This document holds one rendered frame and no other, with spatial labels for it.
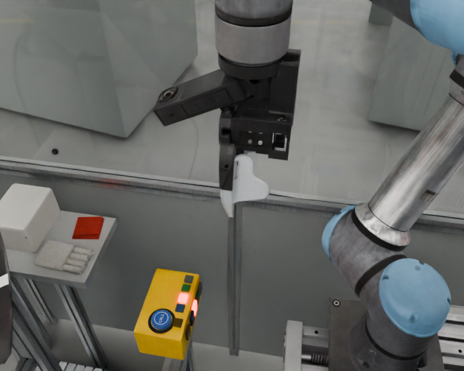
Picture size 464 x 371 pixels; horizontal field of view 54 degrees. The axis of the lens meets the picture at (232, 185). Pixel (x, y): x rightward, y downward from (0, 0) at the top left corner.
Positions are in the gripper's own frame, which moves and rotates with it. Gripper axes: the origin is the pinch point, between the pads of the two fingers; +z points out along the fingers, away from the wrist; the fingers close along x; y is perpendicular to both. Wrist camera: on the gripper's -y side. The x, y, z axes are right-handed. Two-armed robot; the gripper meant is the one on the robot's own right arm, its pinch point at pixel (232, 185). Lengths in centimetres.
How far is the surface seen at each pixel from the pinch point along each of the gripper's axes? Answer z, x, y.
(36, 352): 85, 6, -59
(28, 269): 62, 19, -61
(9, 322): 15.8, -17.1, -29.0
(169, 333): 40.8, -2.4, -12.3
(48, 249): 60, 25, -58
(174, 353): 47.0, -3.6, -11.4
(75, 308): 97, 28, -60
